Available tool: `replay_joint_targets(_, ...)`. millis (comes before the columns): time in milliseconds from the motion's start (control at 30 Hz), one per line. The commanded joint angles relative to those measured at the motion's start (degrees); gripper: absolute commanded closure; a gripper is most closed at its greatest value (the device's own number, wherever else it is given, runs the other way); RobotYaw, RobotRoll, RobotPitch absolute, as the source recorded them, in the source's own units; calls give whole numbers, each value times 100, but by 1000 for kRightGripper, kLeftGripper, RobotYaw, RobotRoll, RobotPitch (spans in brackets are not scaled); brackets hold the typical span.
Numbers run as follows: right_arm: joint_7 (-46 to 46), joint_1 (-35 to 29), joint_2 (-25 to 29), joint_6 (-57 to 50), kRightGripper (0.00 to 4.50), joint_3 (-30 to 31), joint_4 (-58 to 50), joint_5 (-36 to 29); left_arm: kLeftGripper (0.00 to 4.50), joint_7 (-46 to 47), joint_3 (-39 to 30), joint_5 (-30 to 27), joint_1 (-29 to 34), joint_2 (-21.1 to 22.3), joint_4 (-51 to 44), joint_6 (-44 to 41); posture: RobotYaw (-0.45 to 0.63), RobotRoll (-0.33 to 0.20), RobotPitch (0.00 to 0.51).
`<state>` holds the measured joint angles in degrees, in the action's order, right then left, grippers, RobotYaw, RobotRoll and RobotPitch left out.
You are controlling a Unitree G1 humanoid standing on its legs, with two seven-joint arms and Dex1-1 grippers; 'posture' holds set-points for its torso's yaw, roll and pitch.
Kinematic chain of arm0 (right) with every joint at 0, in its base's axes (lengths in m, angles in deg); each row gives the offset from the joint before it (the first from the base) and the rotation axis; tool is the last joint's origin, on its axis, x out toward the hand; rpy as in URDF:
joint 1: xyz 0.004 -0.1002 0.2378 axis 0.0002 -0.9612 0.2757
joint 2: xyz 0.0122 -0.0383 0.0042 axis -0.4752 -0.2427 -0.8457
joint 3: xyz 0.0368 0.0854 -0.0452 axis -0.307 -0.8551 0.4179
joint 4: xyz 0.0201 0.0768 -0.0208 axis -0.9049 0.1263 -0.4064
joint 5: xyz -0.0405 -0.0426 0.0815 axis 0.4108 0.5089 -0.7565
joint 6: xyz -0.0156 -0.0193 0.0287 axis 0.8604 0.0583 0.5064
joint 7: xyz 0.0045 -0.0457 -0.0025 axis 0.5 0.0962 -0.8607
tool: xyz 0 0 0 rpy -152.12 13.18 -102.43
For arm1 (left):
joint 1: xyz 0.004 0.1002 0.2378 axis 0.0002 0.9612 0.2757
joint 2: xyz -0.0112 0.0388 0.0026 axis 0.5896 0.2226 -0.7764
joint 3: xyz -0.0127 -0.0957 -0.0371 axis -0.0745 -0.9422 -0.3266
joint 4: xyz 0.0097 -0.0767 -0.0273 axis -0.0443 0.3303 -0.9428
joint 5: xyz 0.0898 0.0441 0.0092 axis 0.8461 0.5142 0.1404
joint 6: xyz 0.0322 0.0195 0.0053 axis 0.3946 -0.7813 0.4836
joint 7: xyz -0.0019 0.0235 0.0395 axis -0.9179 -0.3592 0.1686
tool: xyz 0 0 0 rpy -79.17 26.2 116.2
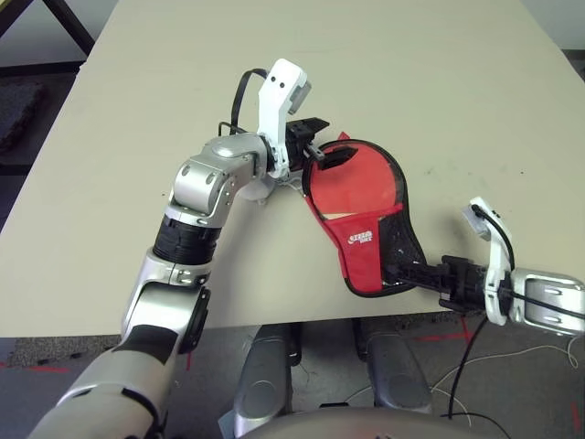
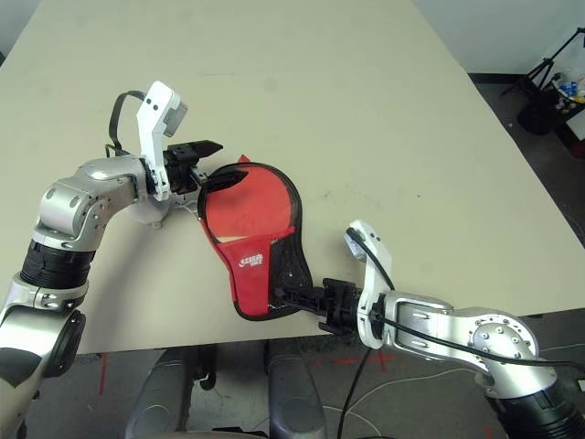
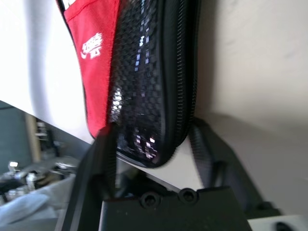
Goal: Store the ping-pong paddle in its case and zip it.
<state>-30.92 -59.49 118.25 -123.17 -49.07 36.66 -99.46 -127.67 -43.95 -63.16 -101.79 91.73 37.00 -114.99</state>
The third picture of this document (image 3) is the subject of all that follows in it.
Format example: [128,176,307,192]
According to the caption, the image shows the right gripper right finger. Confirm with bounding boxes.
[190,117,265,213]

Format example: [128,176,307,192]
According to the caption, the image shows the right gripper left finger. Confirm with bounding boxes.
[57,124,119,231]

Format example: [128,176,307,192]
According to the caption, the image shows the red black paddle case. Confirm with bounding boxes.
[56,0,202,169]

